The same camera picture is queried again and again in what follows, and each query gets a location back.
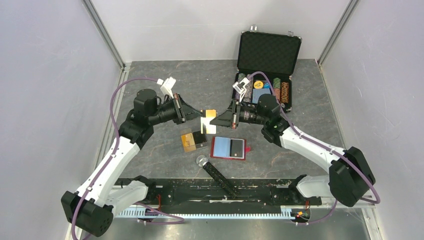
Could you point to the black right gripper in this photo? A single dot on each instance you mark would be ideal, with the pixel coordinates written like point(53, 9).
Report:
point(229, 118)

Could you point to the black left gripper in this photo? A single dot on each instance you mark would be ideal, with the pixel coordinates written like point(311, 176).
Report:
point(184, 112)

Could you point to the gold magnetic stripe card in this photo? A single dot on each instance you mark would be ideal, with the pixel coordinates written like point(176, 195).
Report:
point(205, 122)

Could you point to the red leather card holder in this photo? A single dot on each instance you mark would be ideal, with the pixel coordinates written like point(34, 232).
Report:
point(229, 148)

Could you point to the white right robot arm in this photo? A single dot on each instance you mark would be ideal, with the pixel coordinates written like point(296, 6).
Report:
point(348, 177)

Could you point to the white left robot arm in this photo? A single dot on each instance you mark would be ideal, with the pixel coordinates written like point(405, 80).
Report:
point(92, 207)

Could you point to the black VIP card stack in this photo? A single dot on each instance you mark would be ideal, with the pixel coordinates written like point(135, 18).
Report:
point(200, 139)

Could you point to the blue playing card deck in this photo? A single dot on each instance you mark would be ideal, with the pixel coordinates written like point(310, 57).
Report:
point(258, 92)

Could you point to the black microphone with silver grille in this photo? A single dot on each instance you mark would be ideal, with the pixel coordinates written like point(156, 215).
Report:
point(217, 176)

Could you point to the yellow dealer button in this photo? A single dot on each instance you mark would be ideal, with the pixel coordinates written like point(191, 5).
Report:
point(258, 84)

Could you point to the black poker chip case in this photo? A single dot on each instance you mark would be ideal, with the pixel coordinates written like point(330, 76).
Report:
point(273, 54)

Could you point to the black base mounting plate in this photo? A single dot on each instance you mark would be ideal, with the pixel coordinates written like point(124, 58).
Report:
point(206, 196)

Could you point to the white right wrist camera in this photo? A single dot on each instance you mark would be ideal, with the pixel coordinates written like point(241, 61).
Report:
point(243, 90)

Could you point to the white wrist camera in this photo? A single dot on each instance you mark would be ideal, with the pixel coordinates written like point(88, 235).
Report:
point(243, 90)
point(166, 86)

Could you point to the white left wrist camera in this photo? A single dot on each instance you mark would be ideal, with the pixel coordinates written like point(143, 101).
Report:
point(166, 86)

